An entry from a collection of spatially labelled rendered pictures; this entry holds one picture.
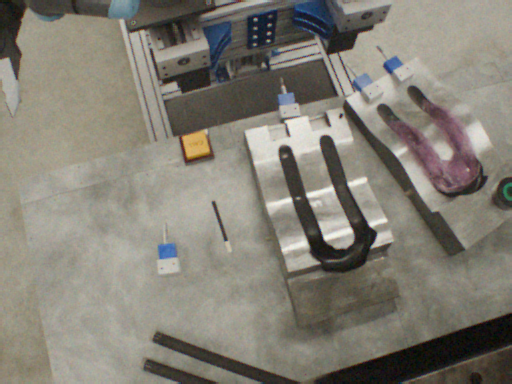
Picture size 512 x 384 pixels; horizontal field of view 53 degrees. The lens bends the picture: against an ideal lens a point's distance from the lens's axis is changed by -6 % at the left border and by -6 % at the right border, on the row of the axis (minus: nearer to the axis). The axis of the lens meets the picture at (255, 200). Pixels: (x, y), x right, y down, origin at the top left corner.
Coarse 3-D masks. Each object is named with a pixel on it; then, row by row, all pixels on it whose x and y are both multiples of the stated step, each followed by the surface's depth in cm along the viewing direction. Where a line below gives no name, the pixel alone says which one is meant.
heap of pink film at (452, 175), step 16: (432, 112) 138; (448, 112) 137; (400, 128) 137; (416, 128) 136; (448, 128) 134; (464, 128) 136; (416, 144) 133; (432, 144) 134; (448, 144) 136; (464, 144) 136; (416, 160) 134; (432, 160) 133; (448, 160) 135; (464, 160) 134; (432, 176) 134; (448, 176) 134; (464, 176) 134
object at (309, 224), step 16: (320, 144) 135; (288, 160) 135; (336, 160) 135; (288, 176) 134; (336, 176) 135; (304, 192) 133; (336, 192) 133; (304, 208) 131; (352, 208) 130; (304, 224) 128; (352, 224) 126; (368, 224) 125; (320, 240) 127; (368, 240) 125; (320, 256) 129; (336, 256) 128; (352, 256) 130; (336, 272) 126
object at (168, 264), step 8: (168, 240) 134; (160, 248) 133; (168, 248) 133; (176, 248) 135; (160, 256) 132; (168, 256) 132; (176, 256) 133; (160, 264) 130; (168, 264) 130; (176, 264) 130; (160, 272) 130; (168, 272) 130; (176, 272) 130
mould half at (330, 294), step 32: (256, 160) 134; (320, 160) 135; (352, 160) 135; (288, 192) 133; (320, 192) 133; (352, 192) 132; (288, 224) 128; (320, 224) 127; (384, 224) 126; (288, 256) 123; (384, 256) 131; (288, 288) 131; (320, 288) 129; (352, 288) 129; (384, 288) 129; (320, 320) 127
